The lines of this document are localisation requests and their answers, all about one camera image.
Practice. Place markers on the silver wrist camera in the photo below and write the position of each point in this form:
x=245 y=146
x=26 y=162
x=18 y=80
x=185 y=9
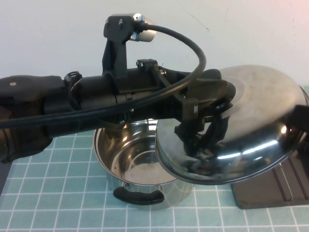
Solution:
x=146 y=36

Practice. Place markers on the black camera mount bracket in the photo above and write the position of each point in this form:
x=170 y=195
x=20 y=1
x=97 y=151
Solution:
x=116 y=55

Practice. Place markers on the stainless steel pot lid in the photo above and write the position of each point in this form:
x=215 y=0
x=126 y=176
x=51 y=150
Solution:
x=253 y=96

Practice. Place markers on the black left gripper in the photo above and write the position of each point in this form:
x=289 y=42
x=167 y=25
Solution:
x=144 y=82

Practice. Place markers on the teal checked tablecloth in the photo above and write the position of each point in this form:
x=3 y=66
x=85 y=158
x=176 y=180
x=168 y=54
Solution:
x=60 y=193

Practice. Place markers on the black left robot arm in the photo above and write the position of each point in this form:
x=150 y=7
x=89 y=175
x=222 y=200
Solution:
x=29 y=96

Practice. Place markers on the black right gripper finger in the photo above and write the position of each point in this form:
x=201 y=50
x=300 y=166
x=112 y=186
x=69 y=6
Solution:
x=300 y=118

